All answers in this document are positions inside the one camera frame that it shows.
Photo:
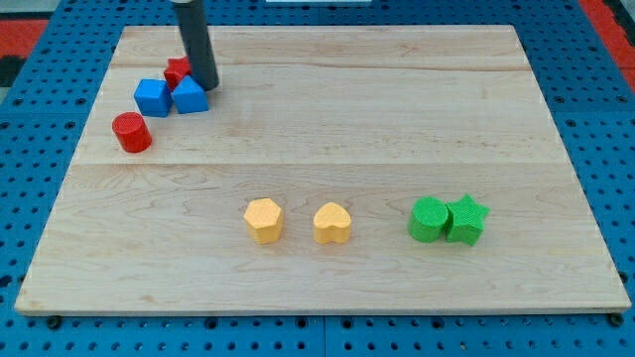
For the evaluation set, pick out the blue cube block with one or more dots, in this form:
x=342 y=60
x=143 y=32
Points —
x=153 y=97

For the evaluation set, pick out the light wooden board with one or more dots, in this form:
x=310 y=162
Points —
x=370 y=118

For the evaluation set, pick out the red star block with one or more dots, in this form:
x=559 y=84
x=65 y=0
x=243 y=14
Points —
x=176 y=71

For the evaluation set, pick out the green star block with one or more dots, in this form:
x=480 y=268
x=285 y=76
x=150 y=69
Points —
x=466 y=219

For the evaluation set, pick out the red cylinder block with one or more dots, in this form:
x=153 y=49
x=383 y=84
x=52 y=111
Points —
x=131 y=132

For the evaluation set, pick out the blue triangular block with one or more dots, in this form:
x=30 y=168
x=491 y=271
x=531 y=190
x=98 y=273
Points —
x=189 y=97

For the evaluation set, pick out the yellow hexagon block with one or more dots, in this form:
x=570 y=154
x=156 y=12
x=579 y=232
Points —
x=264 y=220

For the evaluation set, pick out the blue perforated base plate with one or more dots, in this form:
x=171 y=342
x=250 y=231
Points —
x=48 y=104

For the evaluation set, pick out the green cylinder block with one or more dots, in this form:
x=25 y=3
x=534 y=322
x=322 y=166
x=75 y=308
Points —
x=428 y=219

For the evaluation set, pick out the yellow heart block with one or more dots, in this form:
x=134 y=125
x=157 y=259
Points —
x=332 y=224

